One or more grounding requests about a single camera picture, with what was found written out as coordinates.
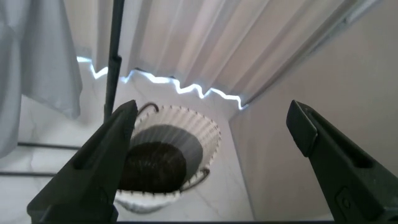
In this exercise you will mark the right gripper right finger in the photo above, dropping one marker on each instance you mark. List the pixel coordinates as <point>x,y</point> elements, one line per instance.
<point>348,180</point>

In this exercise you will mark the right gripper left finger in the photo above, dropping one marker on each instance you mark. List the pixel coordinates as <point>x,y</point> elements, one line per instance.
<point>90,174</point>

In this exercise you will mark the pale grey shorts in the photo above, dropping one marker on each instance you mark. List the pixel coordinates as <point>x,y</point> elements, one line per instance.
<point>37,62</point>

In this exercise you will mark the black clothes rack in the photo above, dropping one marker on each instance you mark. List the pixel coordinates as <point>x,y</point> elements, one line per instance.
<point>114,62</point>

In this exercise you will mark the white laundry basket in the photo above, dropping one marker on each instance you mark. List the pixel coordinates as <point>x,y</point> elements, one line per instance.
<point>199,133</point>

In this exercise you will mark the white curtain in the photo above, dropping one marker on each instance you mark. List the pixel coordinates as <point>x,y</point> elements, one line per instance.
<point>202,37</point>

